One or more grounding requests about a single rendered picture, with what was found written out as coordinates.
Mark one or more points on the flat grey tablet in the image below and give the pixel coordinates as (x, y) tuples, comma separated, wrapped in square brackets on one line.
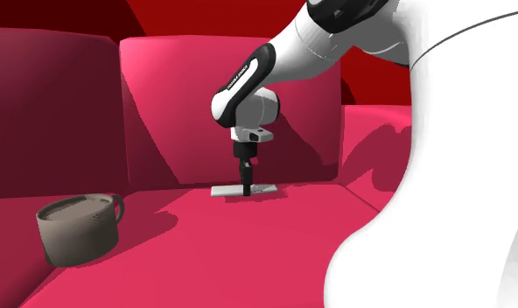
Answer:
[(229, 190)]

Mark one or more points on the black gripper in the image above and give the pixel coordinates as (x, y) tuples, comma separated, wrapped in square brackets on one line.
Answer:
[(244, 149)]

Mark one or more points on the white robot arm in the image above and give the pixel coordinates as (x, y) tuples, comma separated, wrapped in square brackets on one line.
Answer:
[(455, 170)]

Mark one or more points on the grey-brown mug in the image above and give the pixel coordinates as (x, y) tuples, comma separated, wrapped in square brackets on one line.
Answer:
[(77, 232)]

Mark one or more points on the red sofa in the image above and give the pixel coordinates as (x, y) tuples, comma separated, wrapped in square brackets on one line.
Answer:
[(207, 247)]

